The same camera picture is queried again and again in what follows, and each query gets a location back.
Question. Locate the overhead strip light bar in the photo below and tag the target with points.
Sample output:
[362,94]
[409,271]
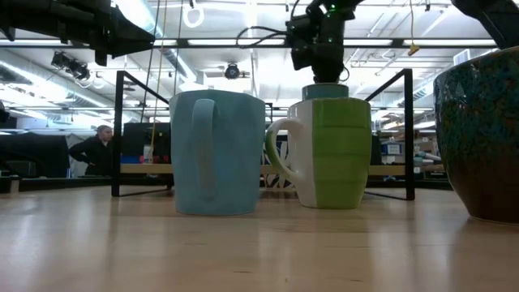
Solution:
[397,42]

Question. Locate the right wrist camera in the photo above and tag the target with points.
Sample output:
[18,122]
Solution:
[299,40]

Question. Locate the person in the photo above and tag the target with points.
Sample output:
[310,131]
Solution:
[95,156]

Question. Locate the round black ceiling camera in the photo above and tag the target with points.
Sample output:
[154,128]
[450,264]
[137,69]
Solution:
[232,71]

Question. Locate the black monitor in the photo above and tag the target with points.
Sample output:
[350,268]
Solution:
[377,150]
[138,138]

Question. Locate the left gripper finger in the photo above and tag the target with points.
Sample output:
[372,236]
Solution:
[125,34]

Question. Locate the green and white mug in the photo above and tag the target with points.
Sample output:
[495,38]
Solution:
[340,154]

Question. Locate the blue storage bin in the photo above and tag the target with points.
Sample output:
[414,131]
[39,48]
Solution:
[391,149]

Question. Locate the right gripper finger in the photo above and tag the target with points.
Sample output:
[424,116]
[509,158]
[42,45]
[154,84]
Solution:
[328,73]

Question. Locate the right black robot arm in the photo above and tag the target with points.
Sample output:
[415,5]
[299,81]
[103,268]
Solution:
[494,16]

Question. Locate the light blue mug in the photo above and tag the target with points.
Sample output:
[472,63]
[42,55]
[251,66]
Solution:
[235,154]

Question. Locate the black rack with wooden shelf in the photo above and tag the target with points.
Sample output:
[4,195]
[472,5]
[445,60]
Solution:
[118,142]

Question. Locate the teal mug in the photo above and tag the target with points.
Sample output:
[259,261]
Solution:
[324,92]

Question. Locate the dark speckled blue-brown mug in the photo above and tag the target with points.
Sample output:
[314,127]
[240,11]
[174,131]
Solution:
[482,134]

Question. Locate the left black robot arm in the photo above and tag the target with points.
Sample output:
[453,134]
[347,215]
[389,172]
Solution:
[24,14]

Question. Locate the black table edge frame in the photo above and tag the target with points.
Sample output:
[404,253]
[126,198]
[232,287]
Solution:
[61,183]

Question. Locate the black draped equipment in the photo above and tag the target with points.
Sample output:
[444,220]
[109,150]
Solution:
[32,154]

